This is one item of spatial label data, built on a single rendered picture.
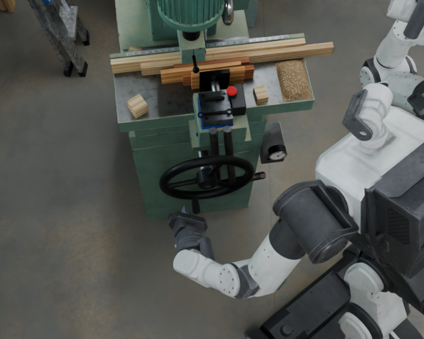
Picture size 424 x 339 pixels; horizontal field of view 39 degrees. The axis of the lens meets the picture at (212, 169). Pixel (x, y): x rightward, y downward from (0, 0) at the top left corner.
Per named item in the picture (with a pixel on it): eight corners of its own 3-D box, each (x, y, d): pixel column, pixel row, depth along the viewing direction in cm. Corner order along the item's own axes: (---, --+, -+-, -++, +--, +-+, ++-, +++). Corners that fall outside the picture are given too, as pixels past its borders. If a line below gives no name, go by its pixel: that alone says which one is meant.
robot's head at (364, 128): (394, 109, 124) (371, 85, 122) (385, 139, 119) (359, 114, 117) (371, 121, 129) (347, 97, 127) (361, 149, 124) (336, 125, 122)
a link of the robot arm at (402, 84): (406, 93, 169) (453, 107, 148) (363, 105, 167) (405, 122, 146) (400, 52, 165) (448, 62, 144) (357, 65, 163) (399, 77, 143)
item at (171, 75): (161, 83, 185) (160, 73, 180) (161, 79, 186) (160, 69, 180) (239, 74, 187) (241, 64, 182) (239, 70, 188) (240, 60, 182)
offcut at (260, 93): (263, 90, 185) (264, 85, 182) (267, 103, 183) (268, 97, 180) (252, 93, 185) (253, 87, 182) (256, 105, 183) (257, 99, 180)
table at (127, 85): (122, 161, 181) (119, 152, 175) (113, 74, 193) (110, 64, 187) (319, 136, 186) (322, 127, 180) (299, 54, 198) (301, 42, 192)
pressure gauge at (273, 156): (267, 163, 207) (270, 153, 200) (265, 153, 209) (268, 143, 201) (285, 161, 208) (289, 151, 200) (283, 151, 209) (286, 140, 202)
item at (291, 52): (142, 76, 186) (140, 68, 182) (141, 70, 187) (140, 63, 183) (331, 54, 191) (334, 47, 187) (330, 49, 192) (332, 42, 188)
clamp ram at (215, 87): (202, 109, 181) (202, 93, 173) (198, 87, 184) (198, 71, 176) (231, 105, 182) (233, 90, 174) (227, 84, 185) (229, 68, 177)
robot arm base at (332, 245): (348, 253, 130) (371, 224, 122) (304, 276, 124) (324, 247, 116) (307, 201, 137) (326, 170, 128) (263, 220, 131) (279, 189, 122)
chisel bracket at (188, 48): (182, 67, 178) (181, 50, 170) (175, 28, 183) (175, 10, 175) (206, 64, 178) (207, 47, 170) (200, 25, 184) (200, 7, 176)
